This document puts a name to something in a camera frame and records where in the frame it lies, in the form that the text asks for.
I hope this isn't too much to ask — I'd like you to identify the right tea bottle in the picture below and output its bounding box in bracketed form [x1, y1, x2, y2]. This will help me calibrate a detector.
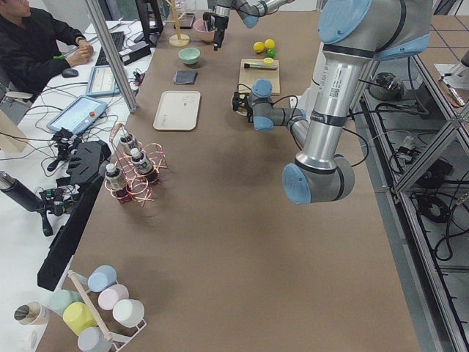
[119, 134, 141, 155]

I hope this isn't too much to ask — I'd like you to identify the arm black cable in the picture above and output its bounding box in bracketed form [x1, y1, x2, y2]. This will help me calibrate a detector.
[235, 83, 305, 111]

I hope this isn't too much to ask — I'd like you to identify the seated person in black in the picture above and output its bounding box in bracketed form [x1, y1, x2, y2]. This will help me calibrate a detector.
[1, 1, 94, 98]

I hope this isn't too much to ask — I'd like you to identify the tea bottle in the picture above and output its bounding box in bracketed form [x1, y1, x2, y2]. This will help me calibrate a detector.
[105, 163, 130, 204]
[130, 147, 159, 184]
[119, 134, 141, 155]

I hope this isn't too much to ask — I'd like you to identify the copper wire bottle rack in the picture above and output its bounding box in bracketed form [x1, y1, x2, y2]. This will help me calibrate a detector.
[104, 122, 168, 205]

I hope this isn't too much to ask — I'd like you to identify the black keyboard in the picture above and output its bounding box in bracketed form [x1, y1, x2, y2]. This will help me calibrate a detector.
[94, 30, 127, 67]

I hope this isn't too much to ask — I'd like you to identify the paper cup with metal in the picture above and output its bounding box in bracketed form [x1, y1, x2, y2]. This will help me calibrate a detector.
[14, 301, 50, 326]

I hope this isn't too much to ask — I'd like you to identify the white cup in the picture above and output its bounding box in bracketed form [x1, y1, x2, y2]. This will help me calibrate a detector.
[112, 298, 144, 328]

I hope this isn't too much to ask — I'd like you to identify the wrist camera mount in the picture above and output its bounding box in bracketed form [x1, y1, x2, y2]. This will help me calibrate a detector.
[232, 92, 245, 111]
[202, 12, 215, 32]

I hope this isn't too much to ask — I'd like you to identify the grey folded cloth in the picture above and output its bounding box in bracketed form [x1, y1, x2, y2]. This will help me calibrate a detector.
[173, 70, 198, 85]

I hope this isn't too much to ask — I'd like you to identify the pink bowl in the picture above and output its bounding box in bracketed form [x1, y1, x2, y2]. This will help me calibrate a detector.
[193, 18, 215, 43]

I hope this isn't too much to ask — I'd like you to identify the yellow cup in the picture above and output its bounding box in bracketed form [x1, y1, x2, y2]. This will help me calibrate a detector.
[62, 302, 97, 336]

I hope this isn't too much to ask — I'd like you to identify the lower whole lemon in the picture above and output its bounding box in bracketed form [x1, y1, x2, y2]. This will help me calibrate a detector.
[253, 41, 265, 54]

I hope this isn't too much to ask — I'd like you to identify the left rear tea bottle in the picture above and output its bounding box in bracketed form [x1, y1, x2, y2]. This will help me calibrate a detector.
[105, 163, 130, 204]

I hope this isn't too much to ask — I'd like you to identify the upper whole lemon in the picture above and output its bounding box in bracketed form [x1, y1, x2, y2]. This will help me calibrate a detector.
[264, 38, 276, 50]

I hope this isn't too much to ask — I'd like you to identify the green cup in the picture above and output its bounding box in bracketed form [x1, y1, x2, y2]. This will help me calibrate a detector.
[48, 289, 83, 316]

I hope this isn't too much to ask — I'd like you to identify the blue teach pendant tablet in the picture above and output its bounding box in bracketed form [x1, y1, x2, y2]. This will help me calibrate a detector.
[46, 95, 108, 135]

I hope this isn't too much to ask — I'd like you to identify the front tea bottle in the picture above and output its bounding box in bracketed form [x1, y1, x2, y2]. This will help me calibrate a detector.
[130, 147, 159, 184]

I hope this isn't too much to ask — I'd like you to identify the green lime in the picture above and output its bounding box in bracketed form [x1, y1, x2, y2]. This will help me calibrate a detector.
[266, 48, 276, 59]

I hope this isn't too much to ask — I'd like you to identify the grey computer mouse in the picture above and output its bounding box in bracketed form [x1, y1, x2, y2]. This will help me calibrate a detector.
[62, 68, 79, 78]

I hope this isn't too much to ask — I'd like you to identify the light blue cup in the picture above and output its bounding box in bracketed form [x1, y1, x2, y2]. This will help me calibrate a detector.
[87, 265, 117, 293]

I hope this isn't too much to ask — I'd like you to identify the lemon half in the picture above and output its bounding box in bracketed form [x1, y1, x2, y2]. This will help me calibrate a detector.
[263, 57, 274, 66]

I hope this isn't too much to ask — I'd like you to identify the wooden cutting board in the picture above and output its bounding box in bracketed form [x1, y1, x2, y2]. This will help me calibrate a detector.
[238, 59, 281, 95]

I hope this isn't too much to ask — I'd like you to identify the whole lemon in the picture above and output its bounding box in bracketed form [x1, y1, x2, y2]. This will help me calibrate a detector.
[264, 38, 276, 50]
[253, 41, 265, 54]

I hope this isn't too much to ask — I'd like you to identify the white wire cup rack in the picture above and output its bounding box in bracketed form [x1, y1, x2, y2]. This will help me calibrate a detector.
[67, 270, 147, 351]

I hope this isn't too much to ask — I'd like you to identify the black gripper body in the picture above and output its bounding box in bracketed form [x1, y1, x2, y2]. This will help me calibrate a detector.
[240, 95, 253, 123]
[214, 15, 229, 33]

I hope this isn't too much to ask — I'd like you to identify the wooden mug tree stand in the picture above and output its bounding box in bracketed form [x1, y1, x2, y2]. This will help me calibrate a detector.
[163, 0, 191, 48]

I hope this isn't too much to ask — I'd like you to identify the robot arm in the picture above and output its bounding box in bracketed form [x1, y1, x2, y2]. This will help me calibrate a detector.
[246, 1, 433, 205]
[213, 0, 293, 51]

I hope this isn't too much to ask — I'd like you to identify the pink cup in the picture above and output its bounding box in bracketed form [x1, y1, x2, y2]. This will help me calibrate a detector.
[97, 283, 129, 310]

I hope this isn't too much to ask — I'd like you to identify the aluminium frame post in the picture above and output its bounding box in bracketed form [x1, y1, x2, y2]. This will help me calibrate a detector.
[84, 0, 138, 113]

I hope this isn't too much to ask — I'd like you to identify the cream rabbit serving tray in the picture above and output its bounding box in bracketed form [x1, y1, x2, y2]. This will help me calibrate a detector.
[153, 91, 201, 131]

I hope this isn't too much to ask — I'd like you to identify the grey cup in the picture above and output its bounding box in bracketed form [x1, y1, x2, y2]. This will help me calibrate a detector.
[78, 327, 112, 352]

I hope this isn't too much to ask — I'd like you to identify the mint green bowl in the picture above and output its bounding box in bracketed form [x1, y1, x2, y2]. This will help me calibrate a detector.
[178, 48, 201, 65]

